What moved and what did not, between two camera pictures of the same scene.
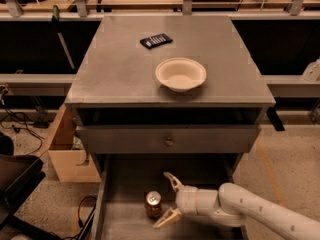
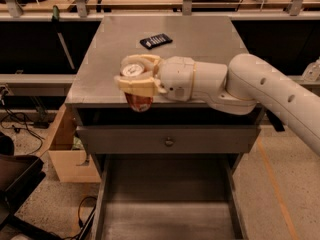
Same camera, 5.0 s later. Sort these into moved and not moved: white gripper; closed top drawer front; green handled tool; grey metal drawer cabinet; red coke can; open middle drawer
Moved: red coke can; white gripper
Not moved: open middle drawer; closed top drawer front; grey metal drawer cabinet; green handled tool
